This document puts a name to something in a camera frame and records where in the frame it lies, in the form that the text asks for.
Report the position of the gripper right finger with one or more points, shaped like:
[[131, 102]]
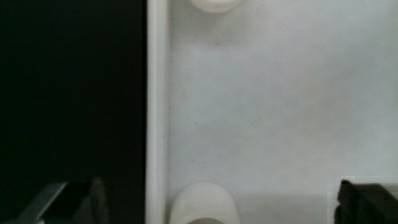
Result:
[[366, 204]]

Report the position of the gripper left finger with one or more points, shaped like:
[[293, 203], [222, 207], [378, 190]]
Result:
[[69, 203]]

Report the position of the white square tabletop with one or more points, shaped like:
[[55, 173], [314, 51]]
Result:
[[272, 104]]

